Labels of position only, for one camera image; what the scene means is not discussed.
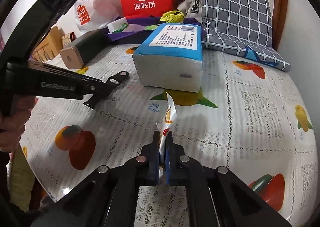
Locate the dark green tea box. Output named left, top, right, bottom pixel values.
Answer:
left=60, top=29, right=106, bottom=69

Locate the white snack sachet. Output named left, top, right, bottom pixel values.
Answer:
left=157, top=91, right=177, bottom=170

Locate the purple towel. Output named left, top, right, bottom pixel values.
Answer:
left=102, top=16, right=208, bottom=45

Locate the person left hand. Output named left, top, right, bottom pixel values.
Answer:
left=0, top=95, right=39, bottom=153

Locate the brown wooden door frame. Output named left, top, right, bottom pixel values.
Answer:
left=272, top=0, right=288, bottom=50

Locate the beige backpack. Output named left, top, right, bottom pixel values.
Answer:
left=177, top=0, right=202, bottom=23

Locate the brown patterned book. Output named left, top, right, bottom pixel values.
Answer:
left=61, top=32, right=76, bottom=48

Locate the grey checkered cushion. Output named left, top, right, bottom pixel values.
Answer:
left=201, top=0, right=291, bottom=72

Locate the blue tissue pack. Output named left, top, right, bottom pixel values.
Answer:
left=133, top=23, right=203, bottom=93

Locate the light green soap pack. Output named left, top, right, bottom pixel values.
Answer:
left=145, top=24, right=158, bottom=30

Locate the wooden headboard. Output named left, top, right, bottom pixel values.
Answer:
left=31, top=26, right=63, bottom=63

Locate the white Miniso plastic bag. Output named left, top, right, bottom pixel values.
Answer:
left=74, top=0, right=119, bottom=33

